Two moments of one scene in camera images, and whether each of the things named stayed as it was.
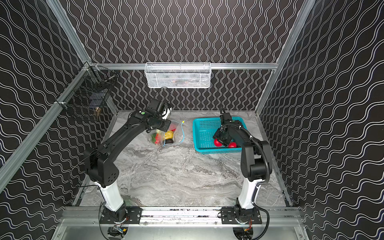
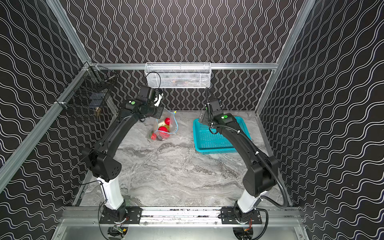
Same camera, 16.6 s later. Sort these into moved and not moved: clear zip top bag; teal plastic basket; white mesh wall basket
Moved: clear zip top bag
Not moved: white mesh wall basket; teal plastic basket
